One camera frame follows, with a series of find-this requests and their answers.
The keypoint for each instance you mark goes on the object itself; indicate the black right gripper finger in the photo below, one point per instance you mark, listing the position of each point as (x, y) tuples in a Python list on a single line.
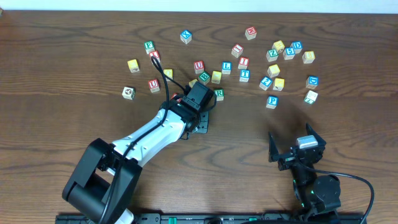
[(310, 131), (273, 151)]

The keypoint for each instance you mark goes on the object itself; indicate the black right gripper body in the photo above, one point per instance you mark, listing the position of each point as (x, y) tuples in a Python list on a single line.
[(294, 157)]

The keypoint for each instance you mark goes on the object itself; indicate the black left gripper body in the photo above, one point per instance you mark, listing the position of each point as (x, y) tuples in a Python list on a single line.
[(182, 97)]

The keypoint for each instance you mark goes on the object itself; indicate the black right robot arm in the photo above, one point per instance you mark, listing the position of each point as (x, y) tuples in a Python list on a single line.
[(318, 194)]

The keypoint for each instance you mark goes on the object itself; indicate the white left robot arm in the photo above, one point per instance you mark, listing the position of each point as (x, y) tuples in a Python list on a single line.
[(103, 182)]

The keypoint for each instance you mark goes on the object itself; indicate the green white Z block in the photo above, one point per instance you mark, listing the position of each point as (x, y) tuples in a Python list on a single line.
[(311, 97)]

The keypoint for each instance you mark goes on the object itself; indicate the green R wooden block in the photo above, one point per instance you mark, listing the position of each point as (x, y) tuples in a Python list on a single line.
[(219, 94)]

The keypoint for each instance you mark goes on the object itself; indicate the red A wooden block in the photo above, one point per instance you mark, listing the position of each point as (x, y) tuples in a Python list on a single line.
[(175, 97)]

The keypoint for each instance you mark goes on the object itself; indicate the yellow acorn wooden block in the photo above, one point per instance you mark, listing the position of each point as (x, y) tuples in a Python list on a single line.
[(191, 83)]

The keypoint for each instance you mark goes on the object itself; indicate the blue P wooden block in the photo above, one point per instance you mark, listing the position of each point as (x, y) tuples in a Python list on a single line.
[(272, 102)]

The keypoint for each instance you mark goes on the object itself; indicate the blue D block right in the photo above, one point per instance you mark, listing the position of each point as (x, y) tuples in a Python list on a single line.
[(312, 82)]

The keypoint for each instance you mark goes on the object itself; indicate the blue d block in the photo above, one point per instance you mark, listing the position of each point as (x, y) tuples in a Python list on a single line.
[(312, 82), (297, 46)]

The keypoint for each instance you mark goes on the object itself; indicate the green B wooden block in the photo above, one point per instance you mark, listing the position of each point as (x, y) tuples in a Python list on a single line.
[(204, 78)]

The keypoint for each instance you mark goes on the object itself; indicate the yellow block beside B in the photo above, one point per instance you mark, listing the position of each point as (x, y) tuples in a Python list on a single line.
[(216, 77)]

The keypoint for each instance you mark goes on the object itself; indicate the yellow hammer wooden block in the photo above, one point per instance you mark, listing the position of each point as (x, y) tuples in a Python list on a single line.
[(279, 84)]

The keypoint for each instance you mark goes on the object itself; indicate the red U block centre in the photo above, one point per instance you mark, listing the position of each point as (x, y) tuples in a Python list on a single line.
[(199, 67)]

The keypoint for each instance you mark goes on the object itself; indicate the red u block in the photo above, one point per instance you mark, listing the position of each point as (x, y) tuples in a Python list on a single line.
[(154, 85), (199, 67)]

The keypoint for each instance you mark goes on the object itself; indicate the red U block near left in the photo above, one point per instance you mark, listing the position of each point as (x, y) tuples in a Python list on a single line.
[(154, 85)]

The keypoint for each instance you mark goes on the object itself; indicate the yellow O wooden block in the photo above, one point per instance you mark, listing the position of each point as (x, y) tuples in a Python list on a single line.
[(169, 74)]

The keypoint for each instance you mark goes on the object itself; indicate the blue 2 wooden block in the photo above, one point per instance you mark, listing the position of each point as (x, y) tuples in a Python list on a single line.
[(265, 83)]

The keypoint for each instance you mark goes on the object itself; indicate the blue L wooden block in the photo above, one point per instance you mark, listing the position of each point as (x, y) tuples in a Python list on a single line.
[(226, 68)]

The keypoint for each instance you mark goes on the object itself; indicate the blue T wooden block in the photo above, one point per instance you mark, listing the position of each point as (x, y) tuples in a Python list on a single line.
[(244, 75)]

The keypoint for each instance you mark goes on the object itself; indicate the yellow block mid right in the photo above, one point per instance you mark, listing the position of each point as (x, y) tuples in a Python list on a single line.
[(273, 70)]

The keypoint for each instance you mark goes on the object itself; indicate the yellow 8 wooden block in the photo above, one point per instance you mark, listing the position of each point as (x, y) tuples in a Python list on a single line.
[(308, 57)]

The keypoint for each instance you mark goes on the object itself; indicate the red I block lower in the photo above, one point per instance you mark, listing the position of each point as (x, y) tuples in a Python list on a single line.
[(243, 63)]

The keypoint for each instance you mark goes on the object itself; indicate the red i block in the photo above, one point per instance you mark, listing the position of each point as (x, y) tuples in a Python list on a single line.
[(237, 50), (243, 63)]

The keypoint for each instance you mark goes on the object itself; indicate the blue 5 wooden block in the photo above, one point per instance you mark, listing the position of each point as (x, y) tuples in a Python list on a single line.
[(288, 53)]

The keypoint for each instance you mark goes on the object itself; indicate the soccer ball O wooden block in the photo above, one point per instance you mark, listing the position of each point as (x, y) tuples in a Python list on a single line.
[(128, 93)]

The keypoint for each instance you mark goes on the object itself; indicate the green Z wooden block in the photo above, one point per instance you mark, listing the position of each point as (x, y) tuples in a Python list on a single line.
[(272, 55)]

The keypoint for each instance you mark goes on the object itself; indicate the red I block upper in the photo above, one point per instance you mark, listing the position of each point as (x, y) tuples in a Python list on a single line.
[(237, 50)]

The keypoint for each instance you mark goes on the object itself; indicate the blue D block upper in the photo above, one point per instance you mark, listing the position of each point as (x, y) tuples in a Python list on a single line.
[(297, 46)]

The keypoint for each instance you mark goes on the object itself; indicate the red X wooden block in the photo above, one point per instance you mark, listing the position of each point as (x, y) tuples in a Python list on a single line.
[(155, 54)]

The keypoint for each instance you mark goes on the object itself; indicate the yellow block behind Z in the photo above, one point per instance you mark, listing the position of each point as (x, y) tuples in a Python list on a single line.
[(278, 46)]

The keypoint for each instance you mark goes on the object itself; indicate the yellow G wooden block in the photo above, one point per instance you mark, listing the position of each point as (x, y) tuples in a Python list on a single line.
[(133, 65)]

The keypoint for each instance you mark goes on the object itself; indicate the blue X wooden block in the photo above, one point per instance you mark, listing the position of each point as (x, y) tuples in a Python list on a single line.
[(186, 36)]

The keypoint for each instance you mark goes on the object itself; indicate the green F wooden block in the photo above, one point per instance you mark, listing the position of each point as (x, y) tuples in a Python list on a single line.
[(149, 47)]

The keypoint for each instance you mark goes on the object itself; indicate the red block far back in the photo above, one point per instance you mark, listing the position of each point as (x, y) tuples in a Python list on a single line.
[(250, 33)]

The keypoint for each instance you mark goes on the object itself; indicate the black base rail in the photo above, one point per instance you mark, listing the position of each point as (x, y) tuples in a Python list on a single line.
[(272, 217)]

